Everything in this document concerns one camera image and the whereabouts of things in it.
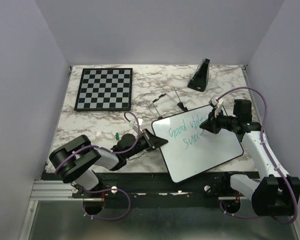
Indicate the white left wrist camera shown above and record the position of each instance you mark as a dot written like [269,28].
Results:
[136,125]

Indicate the green marker cap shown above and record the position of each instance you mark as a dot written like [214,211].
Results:
[117,136]

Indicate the black wedge eraser block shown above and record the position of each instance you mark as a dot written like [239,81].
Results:
[199,80]

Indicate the white whiteboard black frame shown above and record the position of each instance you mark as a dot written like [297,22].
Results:
[188,153]

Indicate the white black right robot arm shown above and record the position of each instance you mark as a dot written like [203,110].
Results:
[276,193]

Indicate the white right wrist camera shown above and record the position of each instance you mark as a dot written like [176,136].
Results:
[217,104]

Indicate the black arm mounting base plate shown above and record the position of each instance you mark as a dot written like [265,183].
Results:
[157,190]

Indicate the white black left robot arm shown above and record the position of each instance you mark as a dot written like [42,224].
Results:
[73,160]

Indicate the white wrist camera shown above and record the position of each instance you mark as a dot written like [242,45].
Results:
[217,104]
[136,125]

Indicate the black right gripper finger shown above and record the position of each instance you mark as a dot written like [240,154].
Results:
[209,123]
[211,130]

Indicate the black wire whiteboard stand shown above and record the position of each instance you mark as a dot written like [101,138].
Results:
[171,97]

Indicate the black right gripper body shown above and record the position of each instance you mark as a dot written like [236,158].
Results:
[224,121]

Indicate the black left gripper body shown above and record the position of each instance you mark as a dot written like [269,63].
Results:
[143,142]

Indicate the black white chessboard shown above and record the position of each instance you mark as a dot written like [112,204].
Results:
[104,89]

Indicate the aluminium rail frame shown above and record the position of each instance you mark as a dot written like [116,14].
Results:
[58,216]

